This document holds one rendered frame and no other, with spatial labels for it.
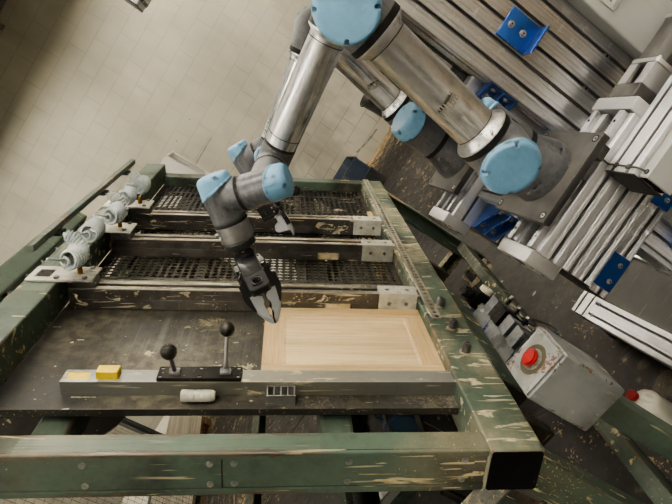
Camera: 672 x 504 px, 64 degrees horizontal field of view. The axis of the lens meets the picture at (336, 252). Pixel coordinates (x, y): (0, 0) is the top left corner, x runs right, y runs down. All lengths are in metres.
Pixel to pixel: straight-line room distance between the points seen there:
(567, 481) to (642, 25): 1.06
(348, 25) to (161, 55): 5.91
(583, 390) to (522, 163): 0.47
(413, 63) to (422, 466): 0.80
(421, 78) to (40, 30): 6.30
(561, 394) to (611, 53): 0.84
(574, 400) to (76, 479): 1.00
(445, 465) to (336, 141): 5.87
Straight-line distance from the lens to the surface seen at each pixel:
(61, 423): 1.45
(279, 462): 1.18
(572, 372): 1.18
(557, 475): 1.35
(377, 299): 1.74
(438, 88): 1.03
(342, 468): 1.20
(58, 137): 7.03
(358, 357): 1.51
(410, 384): 1.40
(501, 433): 1.29
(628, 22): 1.54
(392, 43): 1.00
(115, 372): 1.41
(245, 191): 1.13
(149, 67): 6.82
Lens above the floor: 1.68
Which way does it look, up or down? 16 degrees down
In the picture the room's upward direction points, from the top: 59 degrees counter-clockwise
